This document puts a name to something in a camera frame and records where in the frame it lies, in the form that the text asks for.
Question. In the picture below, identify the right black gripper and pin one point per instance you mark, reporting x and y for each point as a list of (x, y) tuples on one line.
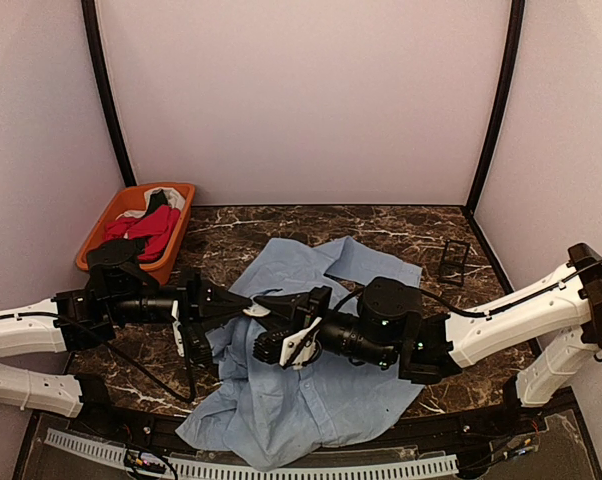
[(295, 308)]

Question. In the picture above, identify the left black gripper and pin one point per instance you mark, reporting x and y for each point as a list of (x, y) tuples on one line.
[(198, 306)]

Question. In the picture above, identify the light blue shirt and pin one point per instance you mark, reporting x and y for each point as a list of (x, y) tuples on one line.
[(271, 417)]

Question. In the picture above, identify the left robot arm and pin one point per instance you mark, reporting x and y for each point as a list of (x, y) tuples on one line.
[(30, 329)]

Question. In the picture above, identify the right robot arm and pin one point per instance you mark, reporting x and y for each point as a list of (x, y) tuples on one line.
[(567, 301)]

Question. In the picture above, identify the black brooch holder stand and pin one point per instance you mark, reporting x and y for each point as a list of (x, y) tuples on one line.
[(452, 265)]

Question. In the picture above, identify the orange plastic basket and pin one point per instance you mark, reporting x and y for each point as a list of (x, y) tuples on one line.
[(130, 202)]

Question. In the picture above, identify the red cloth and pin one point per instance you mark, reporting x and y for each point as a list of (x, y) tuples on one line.
[(150, 235)]

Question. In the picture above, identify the dark green cloth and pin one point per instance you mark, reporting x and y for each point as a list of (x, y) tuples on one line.
[(156, 200)]

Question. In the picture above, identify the white cloth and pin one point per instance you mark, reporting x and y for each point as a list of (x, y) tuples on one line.
[(177, 200)]

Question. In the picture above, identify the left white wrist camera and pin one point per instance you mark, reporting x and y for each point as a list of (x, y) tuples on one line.
[(176, 326)]

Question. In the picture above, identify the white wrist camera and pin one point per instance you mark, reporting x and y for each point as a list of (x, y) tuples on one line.
[(299, 348), (176, 326)]

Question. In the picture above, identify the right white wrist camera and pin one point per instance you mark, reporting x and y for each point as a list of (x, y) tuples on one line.
[(299, 348)]

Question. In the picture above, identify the black left frame pole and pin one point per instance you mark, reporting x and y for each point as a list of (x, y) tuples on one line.
[(100, 71)]

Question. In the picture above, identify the black frame pole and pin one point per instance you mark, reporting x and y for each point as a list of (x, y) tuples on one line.
[(506, 73), (100, 71)]

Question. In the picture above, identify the black right frame pole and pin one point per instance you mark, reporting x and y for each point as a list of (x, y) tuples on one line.
[(506, 73)]

